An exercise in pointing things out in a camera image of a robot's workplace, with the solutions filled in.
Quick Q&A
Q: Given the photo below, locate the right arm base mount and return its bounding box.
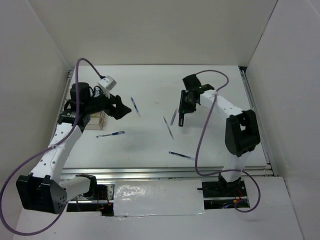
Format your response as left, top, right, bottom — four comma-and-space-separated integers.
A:
197, 180, 250, 210

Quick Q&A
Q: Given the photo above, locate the aluminium right rail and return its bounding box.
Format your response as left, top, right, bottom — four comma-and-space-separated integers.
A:
238, 66, 280, 177

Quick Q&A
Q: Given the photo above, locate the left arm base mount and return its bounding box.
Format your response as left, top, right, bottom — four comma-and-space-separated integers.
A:
66, 184, 115, 217

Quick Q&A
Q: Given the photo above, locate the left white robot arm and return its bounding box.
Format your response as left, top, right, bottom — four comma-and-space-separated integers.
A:
16, 78, 131, 214

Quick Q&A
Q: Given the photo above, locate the aluminium left rail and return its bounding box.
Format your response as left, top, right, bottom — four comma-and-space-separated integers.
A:
64, 69, 74, 100

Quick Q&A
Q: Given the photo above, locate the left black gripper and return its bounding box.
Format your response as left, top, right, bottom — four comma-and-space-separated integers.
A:
84, 87, 131, 120

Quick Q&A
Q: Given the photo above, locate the clear pen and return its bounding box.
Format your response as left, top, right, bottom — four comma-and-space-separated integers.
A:
162, 116, 174, 140
170, 108, 178, 126

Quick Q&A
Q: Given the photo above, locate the blue refill pen top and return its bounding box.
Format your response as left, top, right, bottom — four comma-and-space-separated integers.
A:
130, 97, 141, 117

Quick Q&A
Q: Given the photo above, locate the blue pen near organizer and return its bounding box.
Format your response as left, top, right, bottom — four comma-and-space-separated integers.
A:
96, 131, 125, 138

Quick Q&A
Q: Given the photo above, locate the blue pen bottom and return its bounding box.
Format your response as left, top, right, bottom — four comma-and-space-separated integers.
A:
168, 151, 195, 161

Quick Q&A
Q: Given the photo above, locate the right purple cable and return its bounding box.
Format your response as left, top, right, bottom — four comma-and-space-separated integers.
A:
194, 69, 261, 213

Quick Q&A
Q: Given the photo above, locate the clear three-compartment organizer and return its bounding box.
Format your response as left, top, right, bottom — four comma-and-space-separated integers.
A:
62, 98, 110, 131

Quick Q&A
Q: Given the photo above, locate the aluminium rail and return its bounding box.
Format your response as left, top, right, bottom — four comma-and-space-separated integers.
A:
238, 66, 280, 177
64, 69, 74, 100
59, 167, 273, 181

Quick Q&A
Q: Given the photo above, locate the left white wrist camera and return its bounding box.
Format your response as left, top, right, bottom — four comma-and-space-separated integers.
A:
97, 75, 117, 98

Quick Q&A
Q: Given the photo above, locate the white foam board cover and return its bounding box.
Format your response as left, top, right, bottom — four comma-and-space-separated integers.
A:
113, 179, 205, 217

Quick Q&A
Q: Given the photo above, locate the purple cable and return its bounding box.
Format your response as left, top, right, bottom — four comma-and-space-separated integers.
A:
0, 57, 106, 236
194, 69, 261, 213

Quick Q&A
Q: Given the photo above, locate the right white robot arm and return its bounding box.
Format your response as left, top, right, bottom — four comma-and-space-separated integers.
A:
178, 73, 261, 196

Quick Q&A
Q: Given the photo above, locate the aluminium front rail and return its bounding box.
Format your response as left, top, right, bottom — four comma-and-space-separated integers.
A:
59, 167, 273, 181

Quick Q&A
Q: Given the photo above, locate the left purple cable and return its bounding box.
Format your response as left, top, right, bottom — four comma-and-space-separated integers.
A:
0, 57, 106, 236

